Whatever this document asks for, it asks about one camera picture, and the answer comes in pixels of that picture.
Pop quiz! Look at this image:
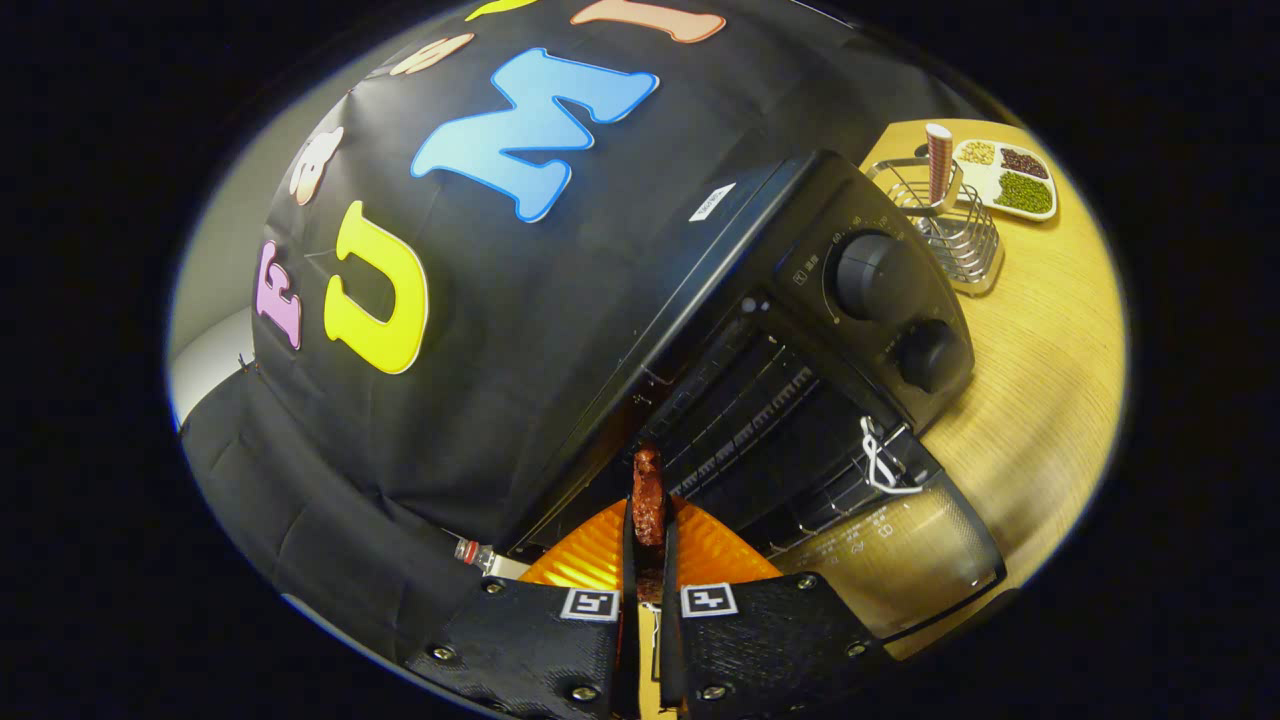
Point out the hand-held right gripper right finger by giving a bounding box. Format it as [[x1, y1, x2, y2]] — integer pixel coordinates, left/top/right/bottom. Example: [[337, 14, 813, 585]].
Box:
[[655, 495, 889, 720]]

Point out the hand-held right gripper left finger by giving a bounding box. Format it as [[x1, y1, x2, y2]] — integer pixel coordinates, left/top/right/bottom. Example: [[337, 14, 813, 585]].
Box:
[[405, 498, 641, 720]]

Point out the reddish brown meat piece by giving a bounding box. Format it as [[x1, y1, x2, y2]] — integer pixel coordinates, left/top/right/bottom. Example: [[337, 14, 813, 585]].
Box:
[[630, 447, 669, 549]]

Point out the black electric oven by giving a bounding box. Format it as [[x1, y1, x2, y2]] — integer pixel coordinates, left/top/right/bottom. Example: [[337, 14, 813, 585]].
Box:
[[505, 150, 1008, 643]]

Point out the black backdrop cloth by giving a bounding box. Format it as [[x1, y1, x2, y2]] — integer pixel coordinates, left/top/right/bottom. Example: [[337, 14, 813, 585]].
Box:
[[180, 0, 986, 666]]

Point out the brown striped stick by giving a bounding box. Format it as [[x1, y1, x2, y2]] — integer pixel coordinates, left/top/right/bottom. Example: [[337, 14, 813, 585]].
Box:
[[924, 123, 955, 208]]

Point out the white divided plate with beans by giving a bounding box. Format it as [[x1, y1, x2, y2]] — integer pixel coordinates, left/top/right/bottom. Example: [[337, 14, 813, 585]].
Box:
[[950, 138, 1059, 222]]

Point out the white string loop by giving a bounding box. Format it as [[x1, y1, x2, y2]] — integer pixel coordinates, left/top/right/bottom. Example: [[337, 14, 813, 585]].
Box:
[[858, 415, 923, 497]]

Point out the metal wire basket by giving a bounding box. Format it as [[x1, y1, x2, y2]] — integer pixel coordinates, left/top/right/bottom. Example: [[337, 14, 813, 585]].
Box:
[[863, 155, 1005, 298]]

